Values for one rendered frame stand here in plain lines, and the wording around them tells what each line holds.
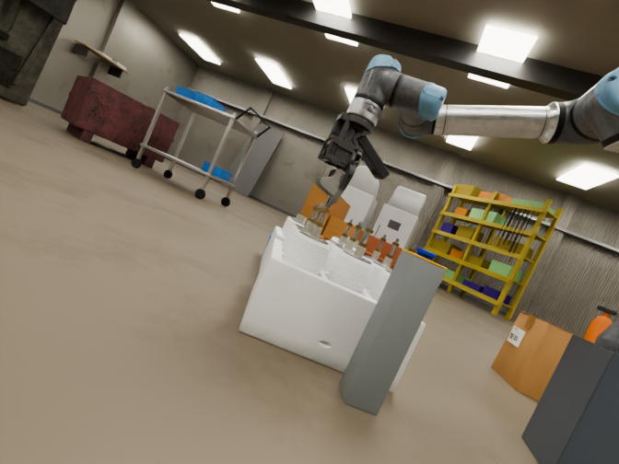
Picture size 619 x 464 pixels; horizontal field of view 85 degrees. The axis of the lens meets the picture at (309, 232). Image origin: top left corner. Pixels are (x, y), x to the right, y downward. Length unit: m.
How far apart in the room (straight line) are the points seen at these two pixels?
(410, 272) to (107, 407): 0.50
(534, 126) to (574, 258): 9.42
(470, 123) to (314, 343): 0.65
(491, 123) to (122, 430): 0.92
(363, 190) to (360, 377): 5.81
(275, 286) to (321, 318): 0.12
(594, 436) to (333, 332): 0.57
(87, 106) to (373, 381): 4.18
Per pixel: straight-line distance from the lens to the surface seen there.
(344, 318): 0.79
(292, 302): 0.76
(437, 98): 0.83
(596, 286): 10.53
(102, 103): 4.52
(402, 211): 6.21
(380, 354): 0.69
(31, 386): 0.51
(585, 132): 0.97
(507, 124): 0.97
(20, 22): 6.29
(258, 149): 10.73
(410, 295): 0.67
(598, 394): 0.98
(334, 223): 3.97
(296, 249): 0.78
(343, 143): 0.79
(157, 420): 0.50
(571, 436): 0.99
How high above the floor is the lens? 0.30
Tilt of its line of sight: 3 degrees down
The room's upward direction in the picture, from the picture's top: 24 degrees clockwise
